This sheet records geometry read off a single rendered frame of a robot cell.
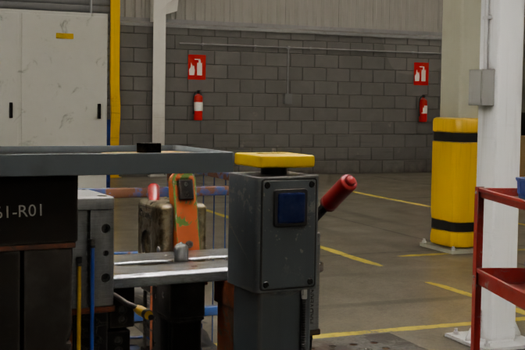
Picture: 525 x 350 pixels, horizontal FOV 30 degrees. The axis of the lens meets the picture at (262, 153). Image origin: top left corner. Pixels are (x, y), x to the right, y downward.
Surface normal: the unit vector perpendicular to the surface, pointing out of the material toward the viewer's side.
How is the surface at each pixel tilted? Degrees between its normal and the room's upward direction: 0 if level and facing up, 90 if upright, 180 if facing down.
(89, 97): 90
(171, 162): 90
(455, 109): 90
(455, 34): 90
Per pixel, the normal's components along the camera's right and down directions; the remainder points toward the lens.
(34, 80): 0.40, 0.05
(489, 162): -0.92, 0.00
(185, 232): 0.45, -0.15
